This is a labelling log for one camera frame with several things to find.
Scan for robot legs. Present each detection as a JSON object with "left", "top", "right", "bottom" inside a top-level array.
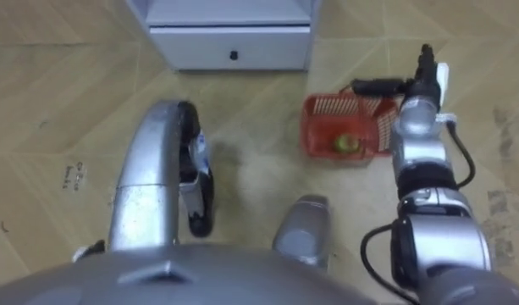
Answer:
[{"left": 108, "top": 99, "right": 333, "bottom": 273}]

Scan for white drawer cabinet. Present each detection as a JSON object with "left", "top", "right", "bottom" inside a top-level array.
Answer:
[{"left": 124, "top": 0, "right": 323, "bottom": 74}]

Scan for red plastic basket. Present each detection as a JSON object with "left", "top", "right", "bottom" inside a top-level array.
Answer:
[{"left": 300, "top": 90, "right": 400, "bottom": 163}]

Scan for green fruit soft toy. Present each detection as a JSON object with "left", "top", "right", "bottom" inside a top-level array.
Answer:
[{"left": 333, "top": 132, "right": 362, "bottom": 155}]

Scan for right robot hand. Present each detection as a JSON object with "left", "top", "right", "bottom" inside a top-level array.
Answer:
[{"left": 351, "top": 43, "right": 451, "bottom": 108}]

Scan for robot body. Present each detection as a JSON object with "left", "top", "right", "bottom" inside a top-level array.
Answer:
[{"left": 0, "top": 243, "right": 381, "bottom": 305}]

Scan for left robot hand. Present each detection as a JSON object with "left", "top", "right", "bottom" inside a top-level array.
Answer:
[{"left": 71, "top": 239, "right": 108, "bottom": 264}]

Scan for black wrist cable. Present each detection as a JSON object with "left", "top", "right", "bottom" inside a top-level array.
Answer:
[{"left": 360, "top": 119, "right": 477, "bottom": 305}]

